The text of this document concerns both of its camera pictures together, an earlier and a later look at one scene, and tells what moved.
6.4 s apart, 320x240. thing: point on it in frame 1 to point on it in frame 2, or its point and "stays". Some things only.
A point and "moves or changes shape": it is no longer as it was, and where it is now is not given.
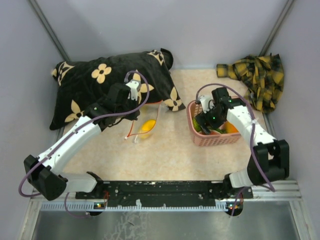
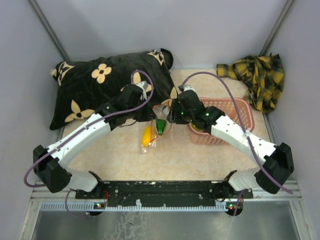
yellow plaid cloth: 262,76 stays
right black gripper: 202,118 to 172,116
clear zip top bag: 151,115 to 161,113
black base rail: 166,194 stays
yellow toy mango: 148,125 moves or changes shape
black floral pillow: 80,84 stays
